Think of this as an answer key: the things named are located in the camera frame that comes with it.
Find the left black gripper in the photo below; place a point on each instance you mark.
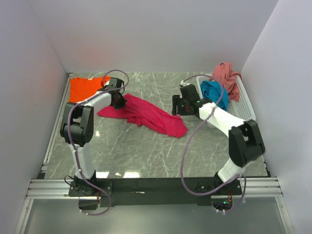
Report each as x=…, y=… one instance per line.
x=123, y=101

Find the folded orange t shirt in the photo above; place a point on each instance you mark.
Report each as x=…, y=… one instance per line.
x=83, y=88

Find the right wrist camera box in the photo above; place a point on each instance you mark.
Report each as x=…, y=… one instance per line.
x=182, y=83

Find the white plastic basket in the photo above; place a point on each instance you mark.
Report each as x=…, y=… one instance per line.
x=241, y=109

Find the magenta t shirt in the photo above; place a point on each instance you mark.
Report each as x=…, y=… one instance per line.
x=141, y=112

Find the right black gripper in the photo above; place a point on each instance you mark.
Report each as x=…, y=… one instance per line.
x=176, y=100

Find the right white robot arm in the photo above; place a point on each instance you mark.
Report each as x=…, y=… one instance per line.
x=245, y=143

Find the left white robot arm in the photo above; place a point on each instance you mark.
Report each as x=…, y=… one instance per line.
x=77, y=126

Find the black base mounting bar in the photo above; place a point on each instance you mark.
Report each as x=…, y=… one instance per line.
x=143, y=191

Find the teal blue t shirt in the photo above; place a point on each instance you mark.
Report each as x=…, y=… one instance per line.
x=212, y=91

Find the aluminium frame rail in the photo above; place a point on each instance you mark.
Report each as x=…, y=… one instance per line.
x=47, y=189

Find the salmon pink t shirt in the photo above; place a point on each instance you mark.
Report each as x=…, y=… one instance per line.
x=227, y=77

